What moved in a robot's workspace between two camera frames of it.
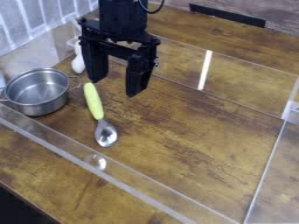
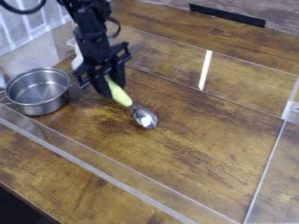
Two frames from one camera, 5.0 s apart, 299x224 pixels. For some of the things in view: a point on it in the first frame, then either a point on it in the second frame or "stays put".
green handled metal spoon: [105, 132] -> [144, 117]
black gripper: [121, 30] -> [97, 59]
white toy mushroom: [78, 61] stays put
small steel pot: [38, 90] stays put
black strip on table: [227, 15] stays put
